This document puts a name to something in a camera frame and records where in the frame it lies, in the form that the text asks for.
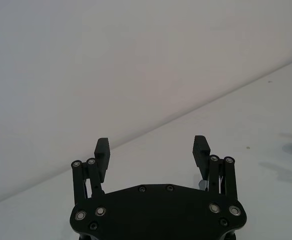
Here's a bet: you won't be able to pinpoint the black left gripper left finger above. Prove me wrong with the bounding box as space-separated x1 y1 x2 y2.
70 137 111 205

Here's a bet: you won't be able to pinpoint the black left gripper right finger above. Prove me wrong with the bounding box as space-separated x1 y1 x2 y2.
191 135 238 200

